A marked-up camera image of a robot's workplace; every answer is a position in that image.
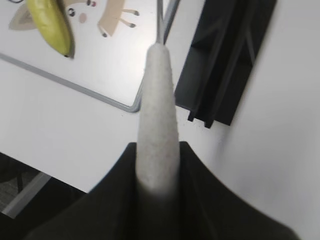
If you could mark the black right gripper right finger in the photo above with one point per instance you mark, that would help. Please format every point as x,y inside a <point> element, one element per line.
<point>211,211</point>

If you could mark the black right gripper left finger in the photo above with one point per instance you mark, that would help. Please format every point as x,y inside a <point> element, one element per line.
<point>107,212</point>

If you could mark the black knife stand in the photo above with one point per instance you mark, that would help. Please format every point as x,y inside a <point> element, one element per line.
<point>221,57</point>

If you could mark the yellow plastic banana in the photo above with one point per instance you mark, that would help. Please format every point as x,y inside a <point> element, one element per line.
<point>50,22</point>

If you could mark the white grey-rimmed cutting board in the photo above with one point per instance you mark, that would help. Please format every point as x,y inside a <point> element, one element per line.
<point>110,40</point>

